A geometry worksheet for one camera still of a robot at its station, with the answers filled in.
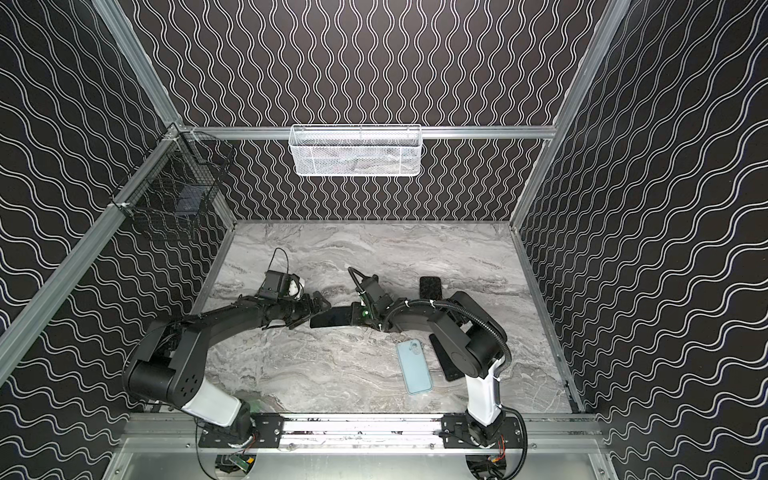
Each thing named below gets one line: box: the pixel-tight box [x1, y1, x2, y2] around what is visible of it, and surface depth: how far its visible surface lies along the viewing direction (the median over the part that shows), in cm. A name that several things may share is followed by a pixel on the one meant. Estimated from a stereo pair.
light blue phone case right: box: [397, 339, 433, 394], surface depth 87 cm
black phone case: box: [419, 276, 442, 300], surface depth 103 cm
